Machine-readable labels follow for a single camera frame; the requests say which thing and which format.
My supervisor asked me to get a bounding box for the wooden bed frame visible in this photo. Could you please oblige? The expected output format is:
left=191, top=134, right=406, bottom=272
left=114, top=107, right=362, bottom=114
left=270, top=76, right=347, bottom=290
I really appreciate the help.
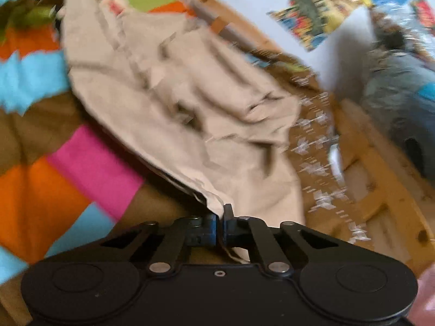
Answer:
left=177, top=0, right=435, bottom=274

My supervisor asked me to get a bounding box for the colourful striped brown printed blanket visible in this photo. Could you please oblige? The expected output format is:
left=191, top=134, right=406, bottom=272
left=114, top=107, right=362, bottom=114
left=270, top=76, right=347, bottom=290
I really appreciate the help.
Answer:
left=0, top=0, right=371, bottom=326

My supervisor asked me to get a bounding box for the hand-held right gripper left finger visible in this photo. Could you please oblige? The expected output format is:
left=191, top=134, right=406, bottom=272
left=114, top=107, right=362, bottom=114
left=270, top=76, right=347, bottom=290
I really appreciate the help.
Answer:
left=98, top=215, right=220, bottom=275

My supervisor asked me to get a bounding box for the clear plastic bag of clothes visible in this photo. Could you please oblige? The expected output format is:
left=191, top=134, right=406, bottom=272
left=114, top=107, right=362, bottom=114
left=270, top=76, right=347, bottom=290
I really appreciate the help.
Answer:
left=359, top=5, right=435, bottom=181

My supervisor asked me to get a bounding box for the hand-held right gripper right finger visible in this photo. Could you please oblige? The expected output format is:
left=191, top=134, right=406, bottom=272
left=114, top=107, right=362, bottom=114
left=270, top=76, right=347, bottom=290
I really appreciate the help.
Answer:
left=222, top=204, right=344, bottom=276

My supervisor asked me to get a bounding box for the beige hooded jacket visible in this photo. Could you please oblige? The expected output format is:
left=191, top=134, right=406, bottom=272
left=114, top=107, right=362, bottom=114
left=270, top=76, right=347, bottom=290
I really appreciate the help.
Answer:
left=57, top=0, right=307, bottom=264

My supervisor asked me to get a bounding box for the landscape drawing poster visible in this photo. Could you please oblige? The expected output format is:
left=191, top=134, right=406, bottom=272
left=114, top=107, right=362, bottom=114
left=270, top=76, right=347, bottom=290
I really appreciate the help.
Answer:
left=267, top=0, right=372, bottom=52

